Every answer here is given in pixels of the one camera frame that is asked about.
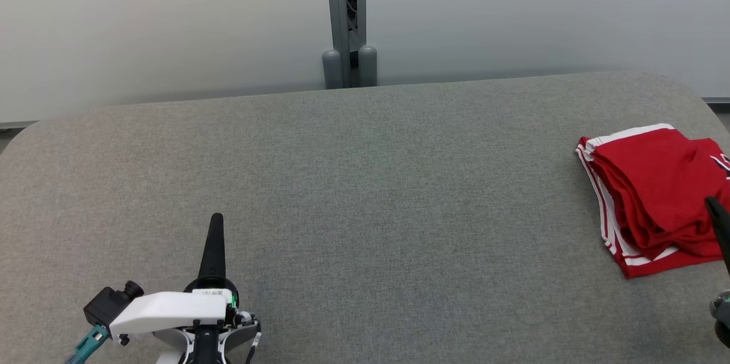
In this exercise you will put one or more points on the grey metal wall post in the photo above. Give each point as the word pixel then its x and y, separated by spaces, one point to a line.
pixel 337 4

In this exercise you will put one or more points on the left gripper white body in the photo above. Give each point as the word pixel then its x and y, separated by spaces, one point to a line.
pixel 165 310

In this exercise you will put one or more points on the red basketball jersey number 23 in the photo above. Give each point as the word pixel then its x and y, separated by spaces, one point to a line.
pixel 656 181

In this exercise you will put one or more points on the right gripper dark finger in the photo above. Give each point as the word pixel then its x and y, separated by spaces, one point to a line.
pixel 721 227

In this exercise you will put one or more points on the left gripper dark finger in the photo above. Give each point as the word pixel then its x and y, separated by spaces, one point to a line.
pixel 214 250

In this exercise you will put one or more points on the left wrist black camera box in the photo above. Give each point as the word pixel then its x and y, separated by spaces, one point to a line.
pixel 105 304

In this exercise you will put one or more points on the grey cylinder post foot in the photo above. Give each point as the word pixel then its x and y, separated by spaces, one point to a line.
pixel 368 66
pixel 331 70

